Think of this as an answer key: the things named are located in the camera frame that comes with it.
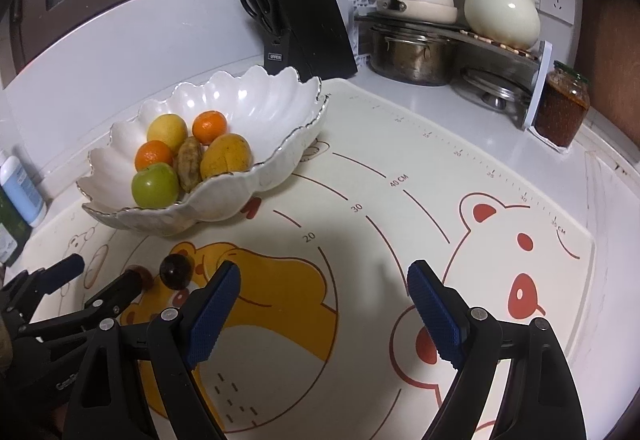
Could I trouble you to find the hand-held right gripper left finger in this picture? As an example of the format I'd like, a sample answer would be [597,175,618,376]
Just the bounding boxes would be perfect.
[64,260,242,440]

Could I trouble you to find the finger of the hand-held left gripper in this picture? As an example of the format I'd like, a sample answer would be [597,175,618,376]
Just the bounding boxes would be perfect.
[0,254,86,321]
[20,267,146,338]

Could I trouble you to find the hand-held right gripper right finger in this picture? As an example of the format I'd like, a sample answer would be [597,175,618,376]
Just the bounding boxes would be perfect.
[406,260,587,440]

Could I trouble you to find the red date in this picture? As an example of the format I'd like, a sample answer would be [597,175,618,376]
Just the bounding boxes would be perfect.
[125,266,155,291]

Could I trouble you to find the dark plum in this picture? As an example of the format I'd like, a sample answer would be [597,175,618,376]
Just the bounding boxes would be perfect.
[159,254,193,291]

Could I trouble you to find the tangerine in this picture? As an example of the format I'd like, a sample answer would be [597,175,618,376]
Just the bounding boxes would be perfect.
[191,110,228,145]
[135,140,175,172]

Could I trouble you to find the yellow mango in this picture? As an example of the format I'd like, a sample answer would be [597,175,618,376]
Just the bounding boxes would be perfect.
[200,133,252,181]

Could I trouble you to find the large yellow citrus fruit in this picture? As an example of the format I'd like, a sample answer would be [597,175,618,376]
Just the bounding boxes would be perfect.
[146,114,189,153]

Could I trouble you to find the white scalloped bowl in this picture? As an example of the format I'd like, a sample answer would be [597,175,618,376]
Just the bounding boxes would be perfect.
[76,65,328,237]

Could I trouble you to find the green dish soap bottle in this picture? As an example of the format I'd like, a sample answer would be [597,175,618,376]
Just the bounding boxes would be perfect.
[0,190,33,266]

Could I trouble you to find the cream bear print mat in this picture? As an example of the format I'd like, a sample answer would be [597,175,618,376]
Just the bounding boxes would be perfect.
[20,78,598,440]

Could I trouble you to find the blue white pump bottle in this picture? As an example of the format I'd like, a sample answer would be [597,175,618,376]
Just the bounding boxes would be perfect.
[0,156,47,228]

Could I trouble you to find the green apple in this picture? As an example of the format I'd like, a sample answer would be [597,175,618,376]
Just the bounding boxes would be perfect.
[131,163,180,209]

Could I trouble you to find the brown wrinkled fruit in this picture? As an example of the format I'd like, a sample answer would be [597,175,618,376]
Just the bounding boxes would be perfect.
[173,135,205,193]

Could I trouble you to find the steel pot lid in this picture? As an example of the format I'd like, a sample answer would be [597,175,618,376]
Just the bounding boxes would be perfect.
[462,65,531,110]

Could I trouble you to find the glass jar of red sauce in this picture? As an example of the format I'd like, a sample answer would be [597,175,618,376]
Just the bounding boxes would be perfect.
[535,61,591,148]

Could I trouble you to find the metal kitchen rack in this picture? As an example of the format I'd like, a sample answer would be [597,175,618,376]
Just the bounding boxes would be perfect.
[347,0,571,153]

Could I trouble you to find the stainless steel pot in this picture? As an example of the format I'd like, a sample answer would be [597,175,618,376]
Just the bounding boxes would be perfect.
[369,28,458,87]

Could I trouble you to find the wooden bead trivet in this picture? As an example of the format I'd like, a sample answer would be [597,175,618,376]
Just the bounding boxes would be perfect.
[467,33,538,55]

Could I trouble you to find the cream kettle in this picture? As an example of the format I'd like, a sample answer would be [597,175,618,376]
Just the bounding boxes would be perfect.
[463,0,542,50]

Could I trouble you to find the black knife block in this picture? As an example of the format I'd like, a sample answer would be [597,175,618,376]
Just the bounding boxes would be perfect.
[264,0,359,77]

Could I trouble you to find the black kitchen scissors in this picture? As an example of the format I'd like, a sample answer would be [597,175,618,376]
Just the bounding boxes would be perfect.
[239,0,286,37]

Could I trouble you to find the brown wooden board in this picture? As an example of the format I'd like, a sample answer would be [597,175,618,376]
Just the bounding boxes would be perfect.
[575,0,640,146]

